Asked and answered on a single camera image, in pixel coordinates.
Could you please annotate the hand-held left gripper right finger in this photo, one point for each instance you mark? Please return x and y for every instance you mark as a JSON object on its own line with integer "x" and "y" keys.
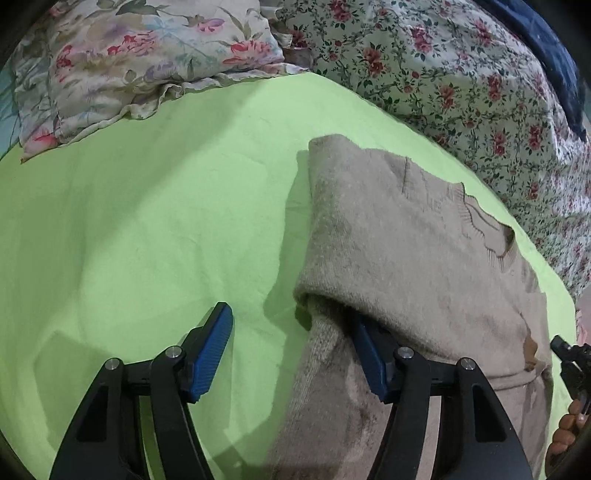
{"x": 372, "y": 364}

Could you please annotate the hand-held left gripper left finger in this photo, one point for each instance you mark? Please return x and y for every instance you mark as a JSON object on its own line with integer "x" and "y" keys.
{"x": 211, "y": 354}

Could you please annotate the beige knit sweater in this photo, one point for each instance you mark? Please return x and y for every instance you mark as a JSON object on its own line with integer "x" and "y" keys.
{"x": 406, "y": 258}

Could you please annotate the person's right hand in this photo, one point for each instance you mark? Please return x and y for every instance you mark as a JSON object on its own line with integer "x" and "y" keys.
{"x": 564, "y": 438}

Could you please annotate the green bed sheet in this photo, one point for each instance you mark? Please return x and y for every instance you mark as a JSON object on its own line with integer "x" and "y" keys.
{"x": 138, "y": 221}

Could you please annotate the floral blanket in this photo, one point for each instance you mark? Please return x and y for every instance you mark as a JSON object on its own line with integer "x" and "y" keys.
{"x": 461, "y": 92}

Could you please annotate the floral pillow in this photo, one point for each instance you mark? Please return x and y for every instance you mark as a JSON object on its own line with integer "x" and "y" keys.
{"x": 120, "y": 60}

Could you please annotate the dark blue cloth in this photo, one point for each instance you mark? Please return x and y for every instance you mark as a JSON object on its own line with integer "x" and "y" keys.
{"x": 549, "y": 55}

